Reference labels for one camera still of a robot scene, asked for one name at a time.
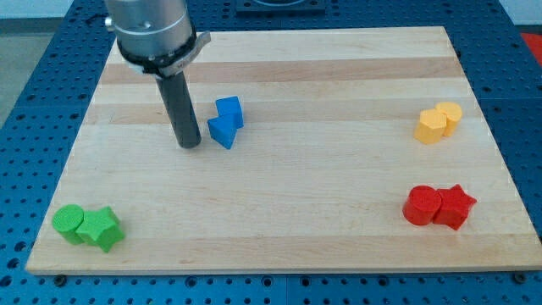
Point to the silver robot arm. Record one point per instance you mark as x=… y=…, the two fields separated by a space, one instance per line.
x=156 y=36

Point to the blue triangle block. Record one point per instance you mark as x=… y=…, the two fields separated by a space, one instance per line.
x=223 y=130

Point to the blue cube block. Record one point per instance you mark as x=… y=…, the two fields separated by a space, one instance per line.
x=231 y=106

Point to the light wooden board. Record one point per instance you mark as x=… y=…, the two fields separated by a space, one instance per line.
x=317 y=177

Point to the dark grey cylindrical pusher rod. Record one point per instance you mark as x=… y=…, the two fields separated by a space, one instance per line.
x=177 y=101

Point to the red cylinder block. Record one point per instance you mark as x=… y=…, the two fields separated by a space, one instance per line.
x=421 y=205

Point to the yellow hexagon block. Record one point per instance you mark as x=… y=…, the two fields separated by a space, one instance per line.
x=430 y=127

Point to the green star block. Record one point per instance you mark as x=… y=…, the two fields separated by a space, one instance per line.
x=100 y=228

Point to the yellow cylinder block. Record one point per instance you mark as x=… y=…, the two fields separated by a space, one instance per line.
x=453 y=113

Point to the red star block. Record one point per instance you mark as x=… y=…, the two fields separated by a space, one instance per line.
x=455 y=207

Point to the green cylinder block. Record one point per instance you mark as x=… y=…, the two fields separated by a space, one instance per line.
x=67 y=220

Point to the red object at edge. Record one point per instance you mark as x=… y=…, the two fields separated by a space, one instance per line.
x=534 y=43

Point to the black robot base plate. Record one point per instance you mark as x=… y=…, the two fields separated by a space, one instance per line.
x=280 y=7

